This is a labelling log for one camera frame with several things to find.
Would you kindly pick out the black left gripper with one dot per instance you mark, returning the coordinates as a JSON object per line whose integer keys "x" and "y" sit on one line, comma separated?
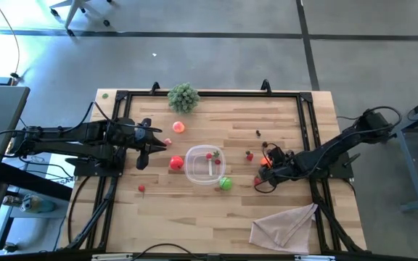
{"x": 133, "y": 136}

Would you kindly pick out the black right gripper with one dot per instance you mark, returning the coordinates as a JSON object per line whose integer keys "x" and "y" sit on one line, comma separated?
{"x": 283, "y": 168}

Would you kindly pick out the orange toy mandarin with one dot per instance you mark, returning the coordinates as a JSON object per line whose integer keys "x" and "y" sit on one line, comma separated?
{"x": 265, "y": 162}

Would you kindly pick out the red strawberry pale green leaves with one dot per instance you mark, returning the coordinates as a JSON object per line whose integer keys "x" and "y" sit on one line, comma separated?
{"x": 256, "y": 180}

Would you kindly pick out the red strawberry dark green leaves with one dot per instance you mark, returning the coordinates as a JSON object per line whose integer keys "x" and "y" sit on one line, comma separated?
{"x": 250, "y": 157}

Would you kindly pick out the small toy peach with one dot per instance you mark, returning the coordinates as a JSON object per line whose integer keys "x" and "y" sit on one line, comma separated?
{"x": 167, "y": 141}

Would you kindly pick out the large toy peach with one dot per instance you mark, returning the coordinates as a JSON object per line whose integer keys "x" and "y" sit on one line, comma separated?
{"x": 178, "y": 127}

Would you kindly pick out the green toy cabbage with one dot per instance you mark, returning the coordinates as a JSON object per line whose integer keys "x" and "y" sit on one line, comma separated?
{"x": 225, "y": 183}

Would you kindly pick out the small red toy strawberry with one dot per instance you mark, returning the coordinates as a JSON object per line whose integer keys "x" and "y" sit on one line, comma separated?
{"x": 217, "y": 161}

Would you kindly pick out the red toy cherry tomato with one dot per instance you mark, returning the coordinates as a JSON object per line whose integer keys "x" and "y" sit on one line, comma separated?
{"x": 209, "y": 156}

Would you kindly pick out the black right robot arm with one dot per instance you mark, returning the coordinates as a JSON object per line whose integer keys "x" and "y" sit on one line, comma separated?
{"x": 325, "y": 156}

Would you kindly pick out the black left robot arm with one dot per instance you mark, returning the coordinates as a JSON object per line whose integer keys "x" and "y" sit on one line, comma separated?
{"x": 67, "y": 139}

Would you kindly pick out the clear plastic tupperware container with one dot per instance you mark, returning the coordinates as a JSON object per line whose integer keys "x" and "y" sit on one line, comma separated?
{"x": 198, "y": 177}

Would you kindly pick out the beige cloth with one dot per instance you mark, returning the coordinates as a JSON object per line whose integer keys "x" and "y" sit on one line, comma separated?
{"x": 285, "y": 228}

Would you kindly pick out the gray office chair white base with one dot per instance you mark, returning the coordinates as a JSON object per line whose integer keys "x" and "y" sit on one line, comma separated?
{"x": 74, "y": 9}

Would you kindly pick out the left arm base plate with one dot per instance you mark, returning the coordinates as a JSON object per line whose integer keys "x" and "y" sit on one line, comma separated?
{"x": 85, "y": 167}

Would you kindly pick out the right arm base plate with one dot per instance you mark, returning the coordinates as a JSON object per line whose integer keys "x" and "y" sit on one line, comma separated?
{"x": 343, "y": 170}

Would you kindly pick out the black metal table frame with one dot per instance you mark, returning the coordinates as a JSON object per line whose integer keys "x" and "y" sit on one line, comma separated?
{"x": 230, "y": 94}

